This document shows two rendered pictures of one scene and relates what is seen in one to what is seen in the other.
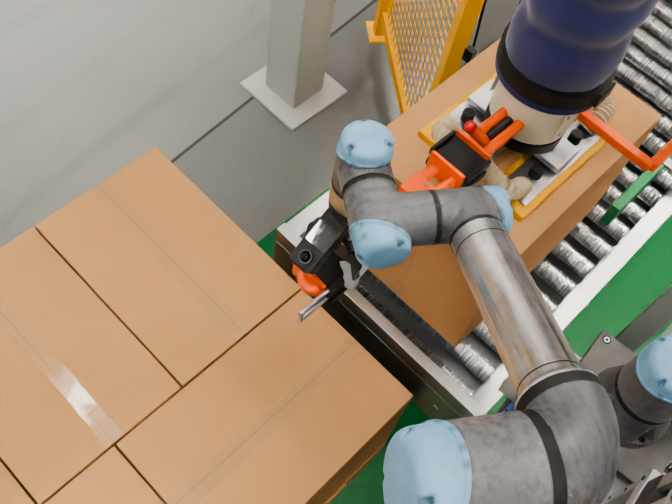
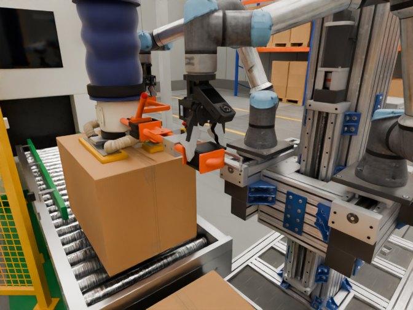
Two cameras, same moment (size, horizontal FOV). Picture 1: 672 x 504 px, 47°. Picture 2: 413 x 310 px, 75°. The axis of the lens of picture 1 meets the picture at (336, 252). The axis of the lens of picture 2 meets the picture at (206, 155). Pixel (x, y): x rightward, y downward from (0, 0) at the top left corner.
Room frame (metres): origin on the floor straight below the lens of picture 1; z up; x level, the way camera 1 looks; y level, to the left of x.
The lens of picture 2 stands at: (0.43, 0.62, 1.43)
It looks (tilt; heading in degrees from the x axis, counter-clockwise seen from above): 20 degrees down; 289
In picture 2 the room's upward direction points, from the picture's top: straight up
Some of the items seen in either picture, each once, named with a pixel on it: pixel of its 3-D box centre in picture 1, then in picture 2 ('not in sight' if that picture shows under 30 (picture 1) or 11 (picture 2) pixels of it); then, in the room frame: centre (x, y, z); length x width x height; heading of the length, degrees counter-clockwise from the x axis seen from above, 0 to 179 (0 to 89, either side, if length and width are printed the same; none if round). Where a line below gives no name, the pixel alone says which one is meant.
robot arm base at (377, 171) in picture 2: not in sight; (383, 163); (0.15, -0.35, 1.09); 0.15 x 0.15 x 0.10
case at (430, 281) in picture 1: (491, 181); (124, 184); (1.16, -0.33, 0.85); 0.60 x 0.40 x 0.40; 147
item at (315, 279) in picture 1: (325, 266); (203, 156); (0.65, 0.01, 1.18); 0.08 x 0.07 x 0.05; 146
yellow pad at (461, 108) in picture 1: (486, 103); (100, 144); (1.20, -0.25, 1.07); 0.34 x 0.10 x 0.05; 146
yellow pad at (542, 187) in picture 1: (554, 157); (142, 136); (1.09, -0.40, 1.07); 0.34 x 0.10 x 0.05; 146
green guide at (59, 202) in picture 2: not in sight; (36, 168); (2.28, -0.75, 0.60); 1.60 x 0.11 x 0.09; 147
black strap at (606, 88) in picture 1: (557, 59); (117, 88); (1.14, -0.33, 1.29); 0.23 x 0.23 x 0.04
